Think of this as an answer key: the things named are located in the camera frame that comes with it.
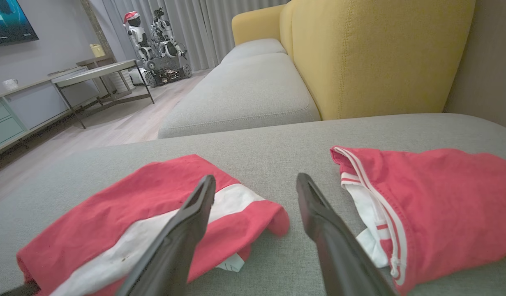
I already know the grey TV console cabinet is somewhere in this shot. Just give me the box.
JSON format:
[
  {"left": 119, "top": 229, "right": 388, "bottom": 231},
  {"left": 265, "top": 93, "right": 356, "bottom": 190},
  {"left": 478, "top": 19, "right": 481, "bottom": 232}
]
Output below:
[{"left": 0, "top": 66, "right": 111, "bottom": 159}]

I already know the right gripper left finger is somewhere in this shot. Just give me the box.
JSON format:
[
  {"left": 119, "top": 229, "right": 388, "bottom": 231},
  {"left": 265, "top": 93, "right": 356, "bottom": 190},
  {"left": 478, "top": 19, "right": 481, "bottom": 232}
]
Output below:
[{"left": 115, "top": 175, "right": 217, "bottom": 296}]

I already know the humanoid robot with santa hat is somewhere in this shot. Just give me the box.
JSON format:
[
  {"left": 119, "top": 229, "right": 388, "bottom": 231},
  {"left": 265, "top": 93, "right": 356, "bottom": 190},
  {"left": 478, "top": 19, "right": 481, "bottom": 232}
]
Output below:
[{"left": 123, "top": 11, "right": 153, "bottom": 63}]

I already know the short grey sofa seat cushion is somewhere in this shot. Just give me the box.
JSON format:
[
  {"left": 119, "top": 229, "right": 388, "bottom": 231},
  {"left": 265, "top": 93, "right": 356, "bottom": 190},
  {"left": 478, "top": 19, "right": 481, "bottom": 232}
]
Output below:
[{"left": 220, "top": 38, "right": 287, "bottom": 65}]

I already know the grey metal-frame coffee table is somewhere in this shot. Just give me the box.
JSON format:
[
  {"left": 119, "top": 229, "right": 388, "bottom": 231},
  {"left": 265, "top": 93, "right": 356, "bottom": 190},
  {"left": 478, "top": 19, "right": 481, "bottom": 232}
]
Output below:
[{"left": 51, "top": 59, "right": 155, "bottom": 130}]

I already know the large grey sofa chaise cushion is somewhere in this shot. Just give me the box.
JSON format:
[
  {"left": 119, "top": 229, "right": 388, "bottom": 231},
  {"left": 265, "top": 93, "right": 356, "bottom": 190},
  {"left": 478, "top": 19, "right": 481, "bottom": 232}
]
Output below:
[{"left": 0, "top": 113, "right": 506, "bottom": 296}]

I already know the dark wooden side table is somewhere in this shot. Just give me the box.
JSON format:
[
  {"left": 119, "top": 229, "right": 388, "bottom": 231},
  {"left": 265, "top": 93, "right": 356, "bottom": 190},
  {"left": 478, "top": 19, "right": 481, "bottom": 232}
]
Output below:
[{"left": 75, "top": 55, "right": 118, "bottom": 96}]

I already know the white round appliance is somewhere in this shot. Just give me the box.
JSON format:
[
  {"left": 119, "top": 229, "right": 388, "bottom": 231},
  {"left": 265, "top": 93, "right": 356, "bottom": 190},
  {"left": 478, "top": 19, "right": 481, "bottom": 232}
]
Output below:
[{"left": 127, "top": 68, "right": 149, "bottom": 87}]

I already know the narrow yellow sofa backrest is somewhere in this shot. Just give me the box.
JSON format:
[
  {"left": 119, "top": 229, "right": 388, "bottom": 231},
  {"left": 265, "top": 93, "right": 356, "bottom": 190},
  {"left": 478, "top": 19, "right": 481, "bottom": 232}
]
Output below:
[{"left": 279, "top": 1, "right": 299, "bottom": 60}]

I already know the wall television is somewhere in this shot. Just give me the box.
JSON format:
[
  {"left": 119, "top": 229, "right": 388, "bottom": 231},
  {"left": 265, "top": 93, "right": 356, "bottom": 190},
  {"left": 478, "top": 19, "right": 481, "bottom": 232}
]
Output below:
[{"left": 0, "top": 0, "right": 39, "bottom": 46}]

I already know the grey pleated curtain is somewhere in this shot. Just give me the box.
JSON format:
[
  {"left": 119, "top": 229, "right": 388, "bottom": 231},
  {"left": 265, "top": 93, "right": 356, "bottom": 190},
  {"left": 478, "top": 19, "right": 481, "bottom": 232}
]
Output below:
[{"left": 88, "top": 0, "right": 292, "bottom": 72}]

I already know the white ribbed appliance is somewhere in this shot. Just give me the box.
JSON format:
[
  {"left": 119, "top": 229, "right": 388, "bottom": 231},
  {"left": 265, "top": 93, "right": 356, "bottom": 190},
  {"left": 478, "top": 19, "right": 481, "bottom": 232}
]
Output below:
[{"left": 109, "top": 70, "right": 134, "bottom": 93}]

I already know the yellow sofa end backrest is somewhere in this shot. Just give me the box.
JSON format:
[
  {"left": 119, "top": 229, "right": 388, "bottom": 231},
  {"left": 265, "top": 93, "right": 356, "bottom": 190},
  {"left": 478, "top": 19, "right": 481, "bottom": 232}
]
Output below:
[{"left": 231, "top": 5, "right": 287, "bottom": 46}]

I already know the black wheeled rover base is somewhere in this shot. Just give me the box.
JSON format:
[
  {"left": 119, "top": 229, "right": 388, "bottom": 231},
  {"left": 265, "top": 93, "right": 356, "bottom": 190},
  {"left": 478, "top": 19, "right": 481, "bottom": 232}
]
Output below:
[{"left": 143, "top": 55, "right": 193, "bottom": 88}]

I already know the long grey sofa seat cushion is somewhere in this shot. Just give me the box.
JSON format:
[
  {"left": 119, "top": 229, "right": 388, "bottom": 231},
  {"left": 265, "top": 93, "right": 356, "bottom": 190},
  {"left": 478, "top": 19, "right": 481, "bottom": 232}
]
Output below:
[{"left": 157, "top": 53, "right": 321, "bottom": 139}]

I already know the wide yellow sofa backrest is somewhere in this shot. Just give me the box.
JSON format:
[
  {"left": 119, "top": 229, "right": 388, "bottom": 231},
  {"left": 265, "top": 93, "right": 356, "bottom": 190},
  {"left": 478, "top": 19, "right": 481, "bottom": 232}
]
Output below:
[{"left": 291, "top": 0, "right": 476, "bottom": 121}]

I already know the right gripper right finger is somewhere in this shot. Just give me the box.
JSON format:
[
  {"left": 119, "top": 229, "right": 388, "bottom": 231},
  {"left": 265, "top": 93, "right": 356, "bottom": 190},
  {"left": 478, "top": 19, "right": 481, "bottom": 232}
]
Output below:
[{"left": 296, "top": 173, "right": 398, "bottom": 296}]

